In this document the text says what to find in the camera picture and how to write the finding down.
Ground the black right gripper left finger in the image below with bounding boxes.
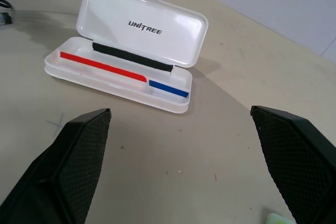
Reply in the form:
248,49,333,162
0,108,112,224

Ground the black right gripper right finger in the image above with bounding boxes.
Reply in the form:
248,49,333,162
250,105,336,224

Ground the white Unitree case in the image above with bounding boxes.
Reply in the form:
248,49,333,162
44,0,209,115

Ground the green and white eraser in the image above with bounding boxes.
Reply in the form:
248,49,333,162
266,212,296,224

